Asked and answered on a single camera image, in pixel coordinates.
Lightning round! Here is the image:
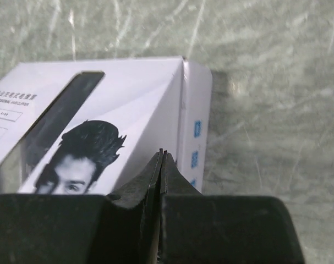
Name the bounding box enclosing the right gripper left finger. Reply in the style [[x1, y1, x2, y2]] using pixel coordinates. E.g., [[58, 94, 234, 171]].
[[107, 149, 163, 263]]

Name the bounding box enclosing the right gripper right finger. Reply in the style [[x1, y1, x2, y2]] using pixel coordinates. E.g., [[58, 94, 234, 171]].
[[160, 150, 202, 263]]

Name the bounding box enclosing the white cardboard clipper box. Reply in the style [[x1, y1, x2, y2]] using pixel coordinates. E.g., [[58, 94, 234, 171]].
[[0, 57, 212, 195]]

